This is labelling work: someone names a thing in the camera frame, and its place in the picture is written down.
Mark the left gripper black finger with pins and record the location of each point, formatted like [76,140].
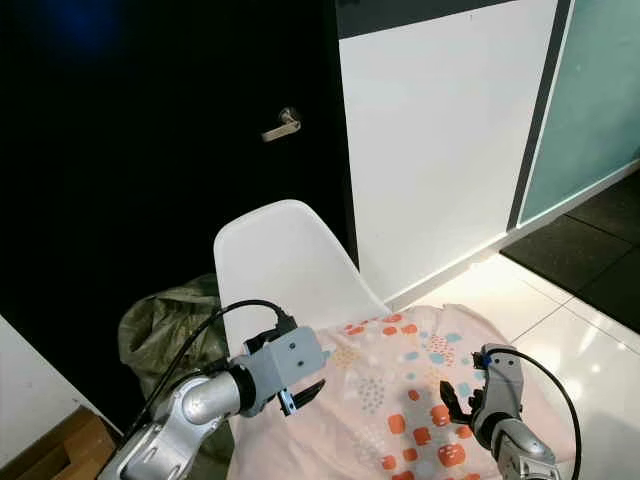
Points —
[308,392]

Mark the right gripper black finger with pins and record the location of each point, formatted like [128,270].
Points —
[452,403]
[473,399]

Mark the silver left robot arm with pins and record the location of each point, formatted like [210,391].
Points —
[180,420]

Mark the white plastic shell chair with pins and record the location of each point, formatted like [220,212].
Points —
[280,260]

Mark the pink blanket with orange spots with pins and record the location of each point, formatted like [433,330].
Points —
[390,390]

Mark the grey-green woven sack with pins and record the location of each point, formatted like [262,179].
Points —
[165,325]

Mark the brown cardboard box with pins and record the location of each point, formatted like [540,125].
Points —
[55,450]

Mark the black door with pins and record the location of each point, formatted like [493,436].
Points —
[140,150]

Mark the teal frosted glass panel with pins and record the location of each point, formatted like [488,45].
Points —
[595,100]

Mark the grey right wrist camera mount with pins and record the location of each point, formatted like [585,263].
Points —
[500,385]

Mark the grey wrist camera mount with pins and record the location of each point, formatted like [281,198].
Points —
[500,385]
[288,362]

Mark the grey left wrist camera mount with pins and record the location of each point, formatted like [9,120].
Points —
[288,362]

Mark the dark grey frame post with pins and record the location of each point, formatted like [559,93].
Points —
[540,110]

